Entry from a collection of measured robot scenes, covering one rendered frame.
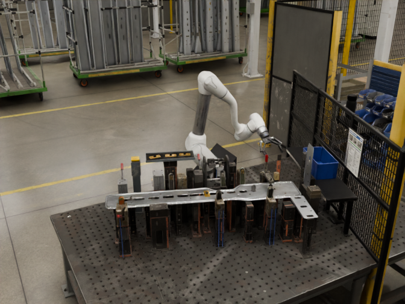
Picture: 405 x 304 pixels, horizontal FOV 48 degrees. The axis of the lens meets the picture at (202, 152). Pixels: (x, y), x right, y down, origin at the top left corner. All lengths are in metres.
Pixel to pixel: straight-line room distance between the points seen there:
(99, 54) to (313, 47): 5.41
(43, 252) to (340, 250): 2.70
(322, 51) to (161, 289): 3.43
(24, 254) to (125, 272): 1.76
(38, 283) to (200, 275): 1.71
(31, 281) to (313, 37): 3.86
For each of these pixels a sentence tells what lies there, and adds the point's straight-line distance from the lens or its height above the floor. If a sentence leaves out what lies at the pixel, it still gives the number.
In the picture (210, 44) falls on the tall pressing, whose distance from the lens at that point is 11.14.
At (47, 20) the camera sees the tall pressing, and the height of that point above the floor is 0.97.
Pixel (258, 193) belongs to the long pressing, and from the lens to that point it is 3.27.
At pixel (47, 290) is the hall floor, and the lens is 4.15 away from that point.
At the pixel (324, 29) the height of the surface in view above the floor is 1.78.
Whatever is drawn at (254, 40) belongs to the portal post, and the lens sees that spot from 10.09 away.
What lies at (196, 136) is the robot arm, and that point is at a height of 1.12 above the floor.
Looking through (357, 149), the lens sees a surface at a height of 1.34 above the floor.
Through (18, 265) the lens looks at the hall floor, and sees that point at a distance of 4.51.
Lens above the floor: 2.59
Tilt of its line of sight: 24 degrees down
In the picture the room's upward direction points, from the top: straight up
